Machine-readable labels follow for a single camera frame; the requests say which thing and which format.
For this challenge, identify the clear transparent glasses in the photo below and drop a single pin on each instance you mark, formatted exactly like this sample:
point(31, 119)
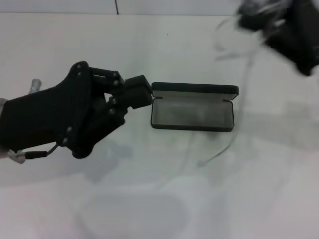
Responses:
point(246, 72)

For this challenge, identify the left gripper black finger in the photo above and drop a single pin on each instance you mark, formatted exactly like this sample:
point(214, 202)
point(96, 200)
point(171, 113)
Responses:
point(140, 98)

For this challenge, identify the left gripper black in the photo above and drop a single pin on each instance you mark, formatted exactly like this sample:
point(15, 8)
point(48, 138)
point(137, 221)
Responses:
point(49, 117)

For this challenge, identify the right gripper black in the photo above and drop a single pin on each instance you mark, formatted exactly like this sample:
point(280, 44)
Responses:
point(301, 37)

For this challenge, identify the black glasses case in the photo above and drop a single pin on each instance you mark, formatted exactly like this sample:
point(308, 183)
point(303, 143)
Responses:
point(192, 114)

